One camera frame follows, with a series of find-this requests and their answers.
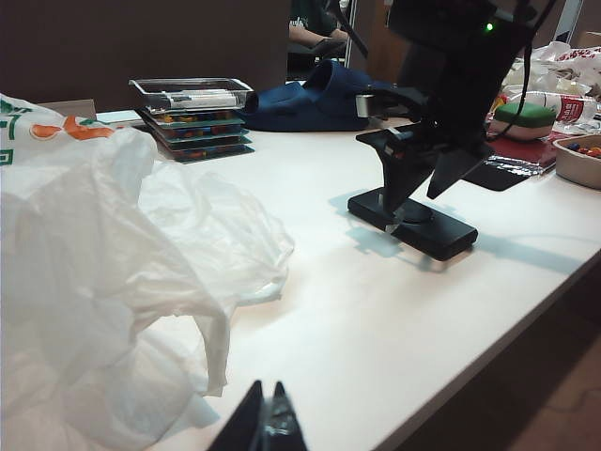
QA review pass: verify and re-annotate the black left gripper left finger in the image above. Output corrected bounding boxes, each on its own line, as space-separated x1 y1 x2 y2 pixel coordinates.
220 379 264 451

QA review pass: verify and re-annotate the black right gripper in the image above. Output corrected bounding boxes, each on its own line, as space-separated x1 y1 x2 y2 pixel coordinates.
355 41 525 233

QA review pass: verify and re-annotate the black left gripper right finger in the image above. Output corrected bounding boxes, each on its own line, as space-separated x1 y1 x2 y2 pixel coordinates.
262 380 309 451

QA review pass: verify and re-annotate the black power bank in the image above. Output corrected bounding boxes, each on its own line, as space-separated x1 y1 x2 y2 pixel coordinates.
347 187 479 262

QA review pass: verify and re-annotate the white printed plastic shopping bag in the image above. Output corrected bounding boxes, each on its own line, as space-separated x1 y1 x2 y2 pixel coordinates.
0 92 296 451

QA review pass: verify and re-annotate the white bag with red print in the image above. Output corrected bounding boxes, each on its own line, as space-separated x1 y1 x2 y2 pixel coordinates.
501 40 601 95

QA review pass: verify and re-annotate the black mat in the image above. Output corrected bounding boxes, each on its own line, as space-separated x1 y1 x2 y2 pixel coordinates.
462 163 532 192

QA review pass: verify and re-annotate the silver foil packet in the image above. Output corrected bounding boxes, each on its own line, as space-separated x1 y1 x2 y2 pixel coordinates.
481 154 555 179

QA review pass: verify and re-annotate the red book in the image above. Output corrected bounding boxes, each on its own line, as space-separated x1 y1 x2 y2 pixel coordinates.
487 131 572 168

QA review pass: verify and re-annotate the green lidded container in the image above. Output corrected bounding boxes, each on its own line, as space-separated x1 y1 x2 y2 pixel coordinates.
487 91 558 141

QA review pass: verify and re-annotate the blue rubber slipper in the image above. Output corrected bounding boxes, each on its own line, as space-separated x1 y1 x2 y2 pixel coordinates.
239 59 409 132

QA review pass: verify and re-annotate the beige paper bowl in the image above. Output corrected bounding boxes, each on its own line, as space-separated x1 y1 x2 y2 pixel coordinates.
552 134 601 190

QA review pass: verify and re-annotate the plastic bottle with red label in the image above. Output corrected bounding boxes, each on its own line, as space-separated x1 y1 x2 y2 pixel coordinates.
553 91 600 135

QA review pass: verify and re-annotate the person in green shirt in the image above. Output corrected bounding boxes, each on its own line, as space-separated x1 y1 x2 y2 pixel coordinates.
288 0 351 48

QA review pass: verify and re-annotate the colourful flat game box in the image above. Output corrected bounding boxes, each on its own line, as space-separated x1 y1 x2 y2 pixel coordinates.
171 144 257 165
149 122 253 141
140 108 248 129
159 134 254 152

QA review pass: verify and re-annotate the white marker pen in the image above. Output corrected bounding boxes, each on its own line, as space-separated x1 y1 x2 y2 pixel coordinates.
162 88 240 110

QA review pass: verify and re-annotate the white paper sheet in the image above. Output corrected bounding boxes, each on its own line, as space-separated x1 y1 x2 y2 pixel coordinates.
96 108 142 127

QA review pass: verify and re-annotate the brown desk partition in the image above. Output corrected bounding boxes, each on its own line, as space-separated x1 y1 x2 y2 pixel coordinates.
0 0 290 112

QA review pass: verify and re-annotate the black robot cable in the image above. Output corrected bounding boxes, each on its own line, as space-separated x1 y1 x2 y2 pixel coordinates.
487 0 555 142

